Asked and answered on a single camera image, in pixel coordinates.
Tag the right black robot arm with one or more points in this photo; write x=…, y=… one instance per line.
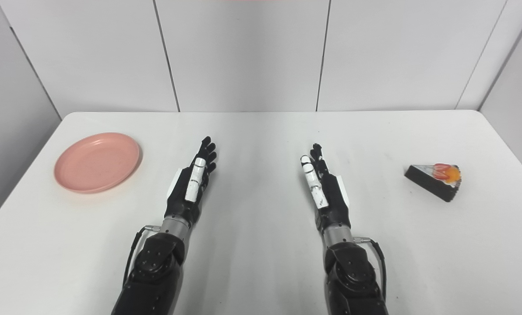
x=350, y=275

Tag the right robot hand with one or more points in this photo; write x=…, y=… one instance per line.
x=326, y=194

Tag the pink plate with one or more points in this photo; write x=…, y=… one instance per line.
x=97, y=162

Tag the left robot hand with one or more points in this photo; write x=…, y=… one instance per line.
x=190, y=192

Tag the chocolate cake slice with fruit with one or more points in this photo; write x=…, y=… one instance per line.
x=436, y=179

